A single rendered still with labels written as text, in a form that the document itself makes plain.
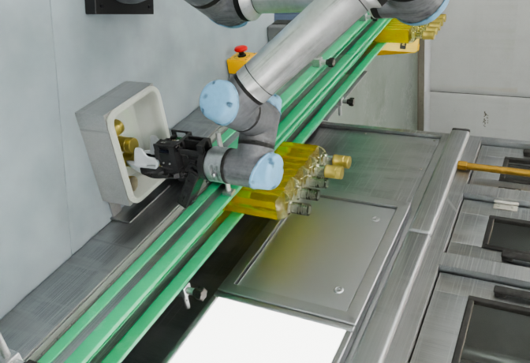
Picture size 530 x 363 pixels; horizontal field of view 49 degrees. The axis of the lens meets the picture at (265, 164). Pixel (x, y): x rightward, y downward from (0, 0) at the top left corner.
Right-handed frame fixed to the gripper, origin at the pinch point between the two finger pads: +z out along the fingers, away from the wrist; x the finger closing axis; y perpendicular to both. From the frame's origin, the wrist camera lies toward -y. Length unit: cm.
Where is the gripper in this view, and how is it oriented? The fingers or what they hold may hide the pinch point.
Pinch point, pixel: (138, 160)
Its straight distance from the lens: 133.6
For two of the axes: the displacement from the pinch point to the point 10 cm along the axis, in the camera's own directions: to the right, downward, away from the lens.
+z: -8.9, -1.2, 4.4
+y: -1.2, -8.6, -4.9
